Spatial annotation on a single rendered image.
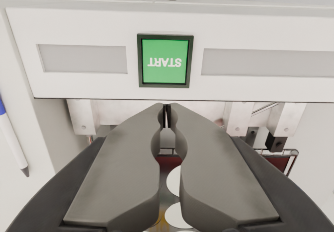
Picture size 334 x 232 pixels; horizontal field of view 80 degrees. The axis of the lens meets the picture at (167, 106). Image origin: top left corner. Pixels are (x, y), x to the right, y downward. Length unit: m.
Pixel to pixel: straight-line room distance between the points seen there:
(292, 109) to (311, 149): 0.23
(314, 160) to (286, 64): 0.38
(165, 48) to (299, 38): 0.14
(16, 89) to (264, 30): 0.27
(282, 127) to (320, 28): 0.17
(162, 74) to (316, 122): 0.39
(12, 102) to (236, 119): 0.30
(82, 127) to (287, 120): 0.32
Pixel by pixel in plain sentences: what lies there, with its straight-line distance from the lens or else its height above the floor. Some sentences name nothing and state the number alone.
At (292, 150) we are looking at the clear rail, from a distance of 0.43.
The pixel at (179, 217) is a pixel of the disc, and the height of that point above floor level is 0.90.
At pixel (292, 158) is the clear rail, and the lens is 0.44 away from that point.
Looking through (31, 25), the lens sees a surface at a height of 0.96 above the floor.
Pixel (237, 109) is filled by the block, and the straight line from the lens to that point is 0.32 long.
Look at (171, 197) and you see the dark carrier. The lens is 0.45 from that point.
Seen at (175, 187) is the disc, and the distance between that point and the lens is 0.43.
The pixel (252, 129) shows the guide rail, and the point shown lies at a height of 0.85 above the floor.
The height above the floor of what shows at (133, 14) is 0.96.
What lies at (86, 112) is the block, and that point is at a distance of 0.32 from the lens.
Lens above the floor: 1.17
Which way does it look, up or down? 61 degrees down
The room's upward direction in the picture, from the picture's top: 177 degrees clockwise
